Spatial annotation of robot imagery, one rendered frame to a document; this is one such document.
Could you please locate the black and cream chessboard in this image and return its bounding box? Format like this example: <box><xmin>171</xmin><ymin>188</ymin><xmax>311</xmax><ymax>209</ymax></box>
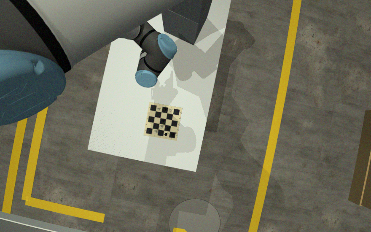
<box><xmin>143</xmin><ymin>102</ymin><xmax>182</xmax><ymax>141</ymax></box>

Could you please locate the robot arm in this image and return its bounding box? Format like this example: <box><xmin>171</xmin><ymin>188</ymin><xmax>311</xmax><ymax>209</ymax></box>
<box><xmin>0</xmin><ymin>0</ymin><xmax>185</xmax><ymax>126</ymax></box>

